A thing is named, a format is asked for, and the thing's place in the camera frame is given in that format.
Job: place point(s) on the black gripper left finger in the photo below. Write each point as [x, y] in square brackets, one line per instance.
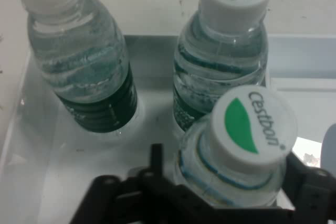
[136, 197]

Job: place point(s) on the green label water bottle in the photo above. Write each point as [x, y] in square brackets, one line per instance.
[249, 129]
[78, 64]
[218, 51]

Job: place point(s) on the white and blue cardboard box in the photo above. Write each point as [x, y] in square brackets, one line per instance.
[52, 169]

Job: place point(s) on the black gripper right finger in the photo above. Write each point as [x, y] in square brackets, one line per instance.
[315, 197]

